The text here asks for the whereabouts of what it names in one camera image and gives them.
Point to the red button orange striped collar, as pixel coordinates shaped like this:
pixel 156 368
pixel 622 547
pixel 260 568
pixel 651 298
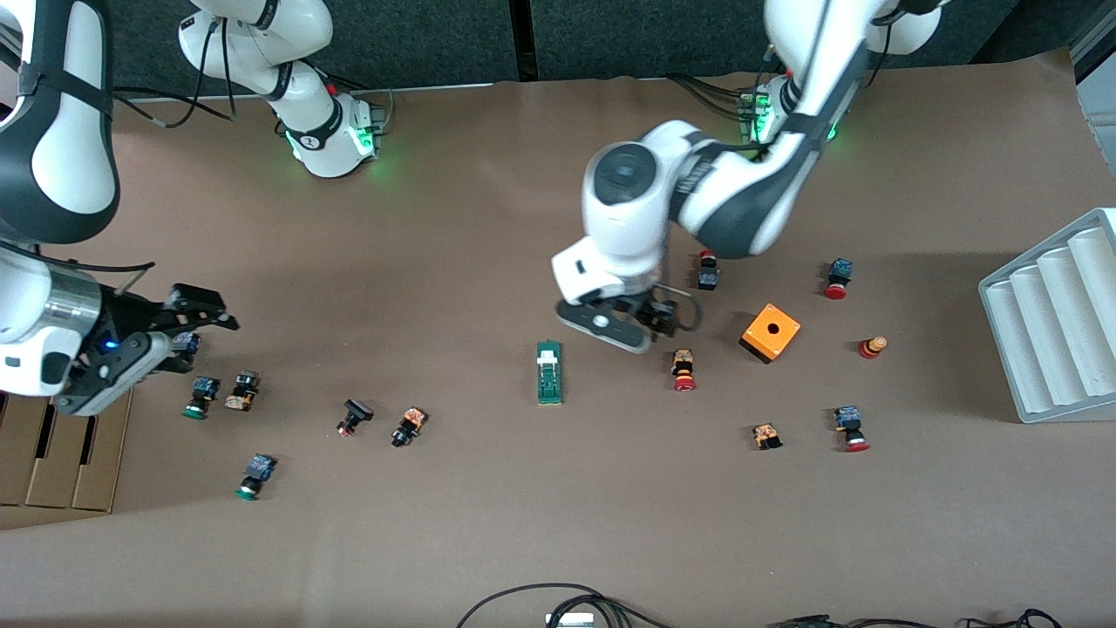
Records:
pixel 683 366

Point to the white grey adapter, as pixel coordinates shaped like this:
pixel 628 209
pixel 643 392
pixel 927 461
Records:
pixel 568 620

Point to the orange button enclosure box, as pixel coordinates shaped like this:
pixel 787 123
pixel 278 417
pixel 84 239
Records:
pixel 772 330

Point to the brown paper table cover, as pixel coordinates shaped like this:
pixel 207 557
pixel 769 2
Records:
pixel 349 262

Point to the red button blue base lower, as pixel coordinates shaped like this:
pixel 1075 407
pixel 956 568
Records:
pixel 847 420

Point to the grey ribbed plastic tray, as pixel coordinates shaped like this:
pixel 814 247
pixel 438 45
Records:
pixel 1046 323

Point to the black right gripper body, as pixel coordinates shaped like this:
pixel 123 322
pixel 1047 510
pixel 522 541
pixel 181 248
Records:
pixel 131 316

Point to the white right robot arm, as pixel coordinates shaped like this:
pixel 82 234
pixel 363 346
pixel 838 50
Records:
pixel 61 157

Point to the brown cardboard box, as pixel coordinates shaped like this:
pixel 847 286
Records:
pixel 61 471

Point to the orange red button head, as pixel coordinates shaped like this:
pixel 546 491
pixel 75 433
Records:
pixel 872 347

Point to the black vertical post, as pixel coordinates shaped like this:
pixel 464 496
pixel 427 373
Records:
pixel 521 39

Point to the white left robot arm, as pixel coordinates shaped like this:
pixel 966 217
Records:
pixel 741 201

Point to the grey metal side frame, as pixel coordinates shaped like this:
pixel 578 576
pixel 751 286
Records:
pixel 1100 113

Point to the black square button red base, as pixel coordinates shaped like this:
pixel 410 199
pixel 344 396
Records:
pixel 357 410

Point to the green pushbutton blue block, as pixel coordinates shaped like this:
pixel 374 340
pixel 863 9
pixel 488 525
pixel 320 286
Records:
pixel 205 386
pixel 187 344
pixel 260 467

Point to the black button orange block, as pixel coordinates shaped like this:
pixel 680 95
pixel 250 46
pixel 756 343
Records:
pixel 410 423

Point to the red mushroom button blue block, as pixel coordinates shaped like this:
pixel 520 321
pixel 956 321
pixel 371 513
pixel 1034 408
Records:
pixel 840 270

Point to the black orange contact block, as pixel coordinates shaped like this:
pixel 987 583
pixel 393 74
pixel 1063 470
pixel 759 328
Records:
pixel 242 392

